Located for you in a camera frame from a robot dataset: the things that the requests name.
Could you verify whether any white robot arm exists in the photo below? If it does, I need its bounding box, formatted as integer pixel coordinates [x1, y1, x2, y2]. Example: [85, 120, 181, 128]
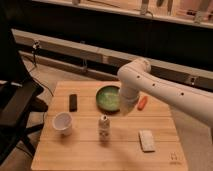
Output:
[117, 58, 213, 127]

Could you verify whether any black cable on floor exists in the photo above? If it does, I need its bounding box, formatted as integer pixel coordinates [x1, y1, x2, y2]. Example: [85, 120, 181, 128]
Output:
[20, 54, 54, 98]

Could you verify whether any black rectangular block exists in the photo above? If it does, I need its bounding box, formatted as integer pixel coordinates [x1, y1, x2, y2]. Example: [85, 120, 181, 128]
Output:
[69, 94, 77, 112]

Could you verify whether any black office chair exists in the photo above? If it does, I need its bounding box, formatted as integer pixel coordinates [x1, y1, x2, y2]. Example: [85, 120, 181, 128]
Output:
[0, 11, 48, 165]

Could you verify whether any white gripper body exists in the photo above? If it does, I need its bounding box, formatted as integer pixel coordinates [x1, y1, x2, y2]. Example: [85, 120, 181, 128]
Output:
[120, 101, 135, 116]

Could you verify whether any green ceramic bowl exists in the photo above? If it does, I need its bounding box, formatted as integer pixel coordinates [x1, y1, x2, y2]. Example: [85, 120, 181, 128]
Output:
[96, 85, 119, 112]

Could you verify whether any orange carrot toy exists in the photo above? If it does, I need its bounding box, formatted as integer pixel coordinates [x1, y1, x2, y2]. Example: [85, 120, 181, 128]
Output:
[137, 96, 148, 110]

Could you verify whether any small white bottle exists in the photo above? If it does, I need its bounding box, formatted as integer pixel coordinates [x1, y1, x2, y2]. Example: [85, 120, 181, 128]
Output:
[98, 115, 110, 142]

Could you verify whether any white cup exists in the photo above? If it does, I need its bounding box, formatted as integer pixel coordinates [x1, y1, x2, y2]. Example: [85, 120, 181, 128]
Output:
[52, 112, 72, 136]

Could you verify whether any beige sponge block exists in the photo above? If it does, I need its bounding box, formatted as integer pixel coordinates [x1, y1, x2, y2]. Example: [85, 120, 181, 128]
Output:
[139, 130, 155, 152]

